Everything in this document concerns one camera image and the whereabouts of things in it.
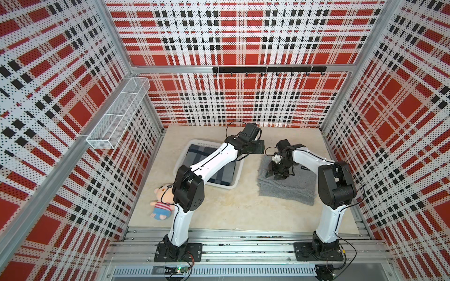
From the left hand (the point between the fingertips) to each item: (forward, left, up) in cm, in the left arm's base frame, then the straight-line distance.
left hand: (262, 146), depth 87 cm
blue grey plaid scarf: (+4, +37, -10) cm, 38 cm away
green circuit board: (-50, +38, -17) cm, 65 cm away
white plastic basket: (-6, +12, -10) cm, 17 cm away
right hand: (-9, -6, -14) cm, 18 cm away
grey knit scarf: (-15, -21, -16) cm, 30 cm away
